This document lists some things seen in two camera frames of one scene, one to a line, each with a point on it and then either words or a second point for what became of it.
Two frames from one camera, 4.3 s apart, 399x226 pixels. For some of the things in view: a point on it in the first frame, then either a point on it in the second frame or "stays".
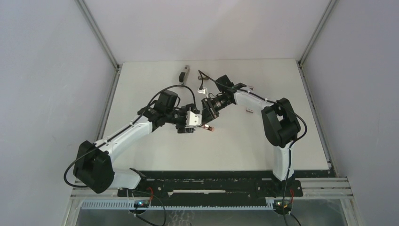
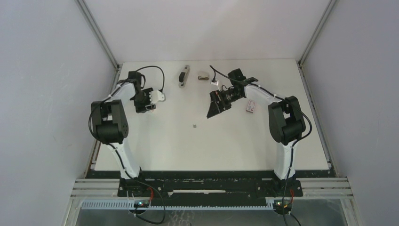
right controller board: x=277 y=206 stays
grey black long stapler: x=182 y=74 stays
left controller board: x=141 y=203 stays
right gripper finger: x=207 y=115 -> x=216 y=107
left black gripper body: x=179 y=117 -> x=141 y=100
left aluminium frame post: x=90 y=19 stays
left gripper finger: x=186 y=130 -> x=150 y=107
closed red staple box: x=249 y=109 stays
